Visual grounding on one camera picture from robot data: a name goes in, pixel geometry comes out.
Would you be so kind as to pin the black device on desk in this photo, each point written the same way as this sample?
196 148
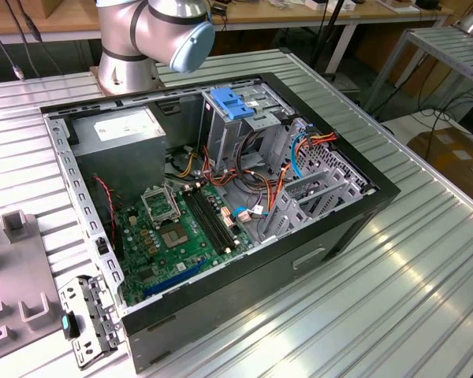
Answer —
427 4

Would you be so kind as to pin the blue plastic drive latch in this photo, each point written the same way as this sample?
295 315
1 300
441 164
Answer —
232 104

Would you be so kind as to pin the CPU socket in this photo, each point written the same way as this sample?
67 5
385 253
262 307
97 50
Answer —
174 236

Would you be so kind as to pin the blue expansion slot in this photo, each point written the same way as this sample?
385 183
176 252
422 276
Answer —
173 280

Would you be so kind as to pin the black RAM slot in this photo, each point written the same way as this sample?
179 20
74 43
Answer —
220 213
209 220
214 215
203 222

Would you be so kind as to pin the brown box on desk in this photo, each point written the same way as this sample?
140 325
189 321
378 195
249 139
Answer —
49 8

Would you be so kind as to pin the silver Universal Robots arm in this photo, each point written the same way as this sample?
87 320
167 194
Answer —
165 27

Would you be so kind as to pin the grey metal drive cage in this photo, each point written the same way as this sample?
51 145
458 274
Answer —
224 138

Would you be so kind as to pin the grey parts rack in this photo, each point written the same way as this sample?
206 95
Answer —
19 275

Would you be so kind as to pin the grey power supply unit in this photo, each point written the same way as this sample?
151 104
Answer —
118 165

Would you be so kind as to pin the green motherboard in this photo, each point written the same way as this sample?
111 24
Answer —
193 252

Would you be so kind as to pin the black tripod stand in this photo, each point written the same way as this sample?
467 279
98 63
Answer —
334 10

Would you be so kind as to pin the black open PC case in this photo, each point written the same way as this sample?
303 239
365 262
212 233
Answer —
240 299

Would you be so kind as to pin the long wooden desk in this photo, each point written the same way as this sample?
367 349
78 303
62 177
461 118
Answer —
280 15

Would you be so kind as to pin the black latch with teal tab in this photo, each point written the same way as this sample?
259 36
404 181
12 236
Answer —
70 325

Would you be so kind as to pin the small white box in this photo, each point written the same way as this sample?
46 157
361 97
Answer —
315 4

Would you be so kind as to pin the grey expansion card bracket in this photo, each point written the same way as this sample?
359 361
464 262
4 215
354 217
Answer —
94 299

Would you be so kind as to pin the grey metal disk bay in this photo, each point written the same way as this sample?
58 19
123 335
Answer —
295 220

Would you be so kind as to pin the small black case switch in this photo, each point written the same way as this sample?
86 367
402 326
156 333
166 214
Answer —
101 245

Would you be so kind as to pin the cardboard box on floor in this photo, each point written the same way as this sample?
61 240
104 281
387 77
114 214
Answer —
457 157

